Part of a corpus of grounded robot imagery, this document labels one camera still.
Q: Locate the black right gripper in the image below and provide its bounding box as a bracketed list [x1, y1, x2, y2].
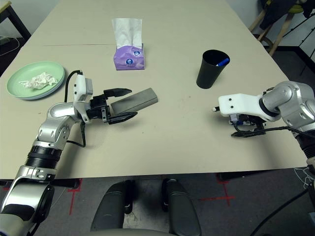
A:
[228, 114, 267, 138]

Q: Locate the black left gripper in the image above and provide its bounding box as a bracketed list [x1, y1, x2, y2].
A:
[86, 87, 138, 125]

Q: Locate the grey glasses case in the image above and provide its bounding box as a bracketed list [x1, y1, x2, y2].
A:
[110, 88, 158, 118]

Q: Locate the green plate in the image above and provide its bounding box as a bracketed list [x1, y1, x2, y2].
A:
[6, 61, 65, 99]

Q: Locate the black table foot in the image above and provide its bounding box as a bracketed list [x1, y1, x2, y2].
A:
[0, 178, 79, 190]
[218, 171, 296, 181]

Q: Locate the purple tissue box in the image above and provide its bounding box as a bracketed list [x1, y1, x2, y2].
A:
[113, 43, 146, 71]

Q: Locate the black plastic cup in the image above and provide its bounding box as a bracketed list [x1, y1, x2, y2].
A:
[196, 49, 231, 89]

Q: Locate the grey robot right leg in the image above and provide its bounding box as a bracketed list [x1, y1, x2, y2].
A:
[161, 178, 201, 236]

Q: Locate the grey robot leg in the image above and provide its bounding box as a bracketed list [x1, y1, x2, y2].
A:
[161, 178, 201, 236]
[90, 180, 135, 233]

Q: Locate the wooden stool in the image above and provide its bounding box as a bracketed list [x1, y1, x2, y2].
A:
[248, 7, 295, 57]

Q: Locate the grey robot left leg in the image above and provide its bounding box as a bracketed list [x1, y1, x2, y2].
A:
[90, 180, 135, 233]

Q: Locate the dark jacket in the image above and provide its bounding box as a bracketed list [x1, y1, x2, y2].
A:
[259, 0, 315, 30]

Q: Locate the grey robot torso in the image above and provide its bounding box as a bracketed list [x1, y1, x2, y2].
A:
[90, 228, 173, 236]

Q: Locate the yellow-green cushion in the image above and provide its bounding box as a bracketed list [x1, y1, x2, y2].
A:
[287, 4, 305, 14]

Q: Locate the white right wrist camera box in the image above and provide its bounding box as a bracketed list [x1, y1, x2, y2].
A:
[218, 93, 266, 122]

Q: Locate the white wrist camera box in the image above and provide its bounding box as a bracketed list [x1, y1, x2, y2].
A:
[73, 74, 94, 102]
[218, 93, 266, 122]

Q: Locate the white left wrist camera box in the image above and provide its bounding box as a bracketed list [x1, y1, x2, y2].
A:
[73, 74, 94, 102]

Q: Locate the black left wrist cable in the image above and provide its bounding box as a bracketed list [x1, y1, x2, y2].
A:
[64, 70, 87, 148]

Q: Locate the white floor cable loop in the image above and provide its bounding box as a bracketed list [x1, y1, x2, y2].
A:
[0, 36, 20, 56]

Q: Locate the side table black frame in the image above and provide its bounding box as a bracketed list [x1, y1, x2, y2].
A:
[0, 0, 32, 40]

